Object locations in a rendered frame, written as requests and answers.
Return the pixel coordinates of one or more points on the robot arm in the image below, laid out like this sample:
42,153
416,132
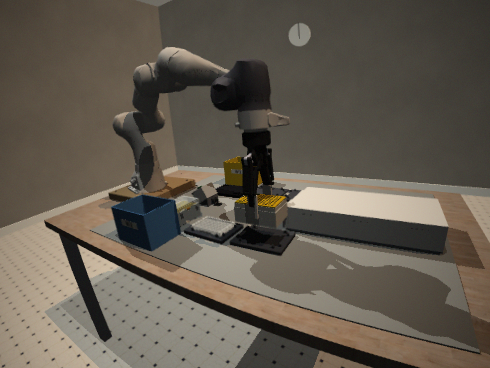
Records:
246,88

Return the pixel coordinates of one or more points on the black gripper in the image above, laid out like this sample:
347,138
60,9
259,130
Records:
256,144

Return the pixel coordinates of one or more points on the grey bench mat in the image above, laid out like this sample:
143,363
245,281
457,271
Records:
409,292

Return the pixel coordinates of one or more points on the yellow bin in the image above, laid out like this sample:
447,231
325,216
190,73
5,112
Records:
233,172

